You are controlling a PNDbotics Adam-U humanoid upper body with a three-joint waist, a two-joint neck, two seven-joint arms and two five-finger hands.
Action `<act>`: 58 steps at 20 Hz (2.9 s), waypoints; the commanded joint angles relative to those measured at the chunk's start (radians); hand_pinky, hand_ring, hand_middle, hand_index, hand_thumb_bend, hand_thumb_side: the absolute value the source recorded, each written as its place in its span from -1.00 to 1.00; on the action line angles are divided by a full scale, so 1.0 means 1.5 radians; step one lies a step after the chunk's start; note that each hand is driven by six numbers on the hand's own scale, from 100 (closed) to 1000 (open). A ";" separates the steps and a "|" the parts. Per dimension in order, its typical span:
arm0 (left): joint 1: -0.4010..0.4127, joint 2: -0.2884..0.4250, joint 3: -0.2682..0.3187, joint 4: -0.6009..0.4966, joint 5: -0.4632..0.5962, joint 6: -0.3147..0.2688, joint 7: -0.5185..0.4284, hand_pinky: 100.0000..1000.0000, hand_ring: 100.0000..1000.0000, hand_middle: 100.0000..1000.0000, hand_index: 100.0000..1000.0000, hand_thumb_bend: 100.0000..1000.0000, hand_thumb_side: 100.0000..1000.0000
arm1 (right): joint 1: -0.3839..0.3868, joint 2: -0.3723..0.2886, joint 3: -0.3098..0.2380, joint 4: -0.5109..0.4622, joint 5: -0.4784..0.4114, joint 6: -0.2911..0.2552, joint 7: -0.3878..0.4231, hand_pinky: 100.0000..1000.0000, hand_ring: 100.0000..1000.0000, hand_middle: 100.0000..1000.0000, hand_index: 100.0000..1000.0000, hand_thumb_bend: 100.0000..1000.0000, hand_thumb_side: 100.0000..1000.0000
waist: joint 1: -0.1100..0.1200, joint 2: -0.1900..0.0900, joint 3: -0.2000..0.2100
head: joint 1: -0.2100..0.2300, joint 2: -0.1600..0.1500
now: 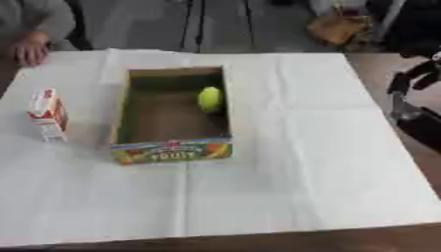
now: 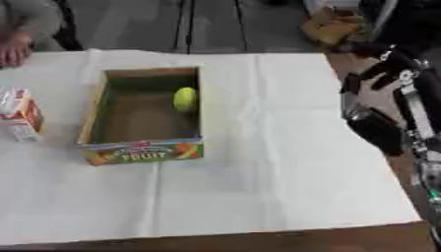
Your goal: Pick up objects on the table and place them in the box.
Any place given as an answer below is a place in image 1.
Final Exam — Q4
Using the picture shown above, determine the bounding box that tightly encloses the red and white carton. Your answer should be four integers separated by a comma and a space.
26, 88, 71, 144

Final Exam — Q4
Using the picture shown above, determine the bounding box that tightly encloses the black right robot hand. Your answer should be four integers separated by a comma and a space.
384, 48, 441, 154

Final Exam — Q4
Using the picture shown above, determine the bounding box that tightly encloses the person's hand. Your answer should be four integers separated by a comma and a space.
10, 31, 52, 67

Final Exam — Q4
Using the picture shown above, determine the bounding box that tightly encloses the yellow-green toy fruit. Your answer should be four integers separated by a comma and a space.
196, 86, 224, 114

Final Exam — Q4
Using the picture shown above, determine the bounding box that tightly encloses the black tripod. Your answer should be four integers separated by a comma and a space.
177, 0, 259, 54

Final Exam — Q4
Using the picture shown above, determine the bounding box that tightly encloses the brown bag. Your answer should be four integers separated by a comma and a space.
304, 9, 376, 47

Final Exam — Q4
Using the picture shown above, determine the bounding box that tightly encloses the person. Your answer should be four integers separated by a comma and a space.
0, 0, 78, 67

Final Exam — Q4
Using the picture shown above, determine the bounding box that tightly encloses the open cardboard box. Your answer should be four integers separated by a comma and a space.
108, 65, 236, 166

